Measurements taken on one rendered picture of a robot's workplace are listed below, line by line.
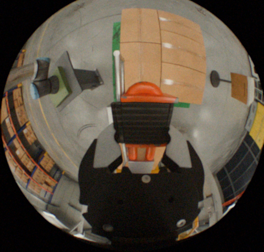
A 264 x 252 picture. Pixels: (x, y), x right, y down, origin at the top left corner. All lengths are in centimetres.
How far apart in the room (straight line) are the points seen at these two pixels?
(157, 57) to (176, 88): 37
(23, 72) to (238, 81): 211
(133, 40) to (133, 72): 35
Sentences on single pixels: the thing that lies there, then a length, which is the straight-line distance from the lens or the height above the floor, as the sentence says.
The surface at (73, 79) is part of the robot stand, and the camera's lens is 81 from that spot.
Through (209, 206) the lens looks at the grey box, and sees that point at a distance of 138.
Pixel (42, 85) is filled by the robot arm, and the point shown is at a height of 100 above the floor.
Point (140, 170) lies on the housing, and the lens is 22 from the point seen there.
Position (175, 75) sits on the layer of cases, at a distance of 88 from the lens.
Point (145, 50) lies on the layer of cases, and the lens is 85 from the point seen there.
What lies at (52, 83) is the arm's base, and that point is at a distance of 85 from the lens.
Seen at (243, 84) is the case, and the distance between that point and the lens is 154.
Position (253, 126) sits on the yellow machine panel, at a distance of 732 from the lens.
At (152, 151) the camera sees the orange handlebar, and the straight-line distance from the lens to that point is 17.
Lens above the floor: 133
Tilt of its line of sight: 62 degrees down
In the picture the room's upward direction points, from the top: 174 degrees counter-clockwise
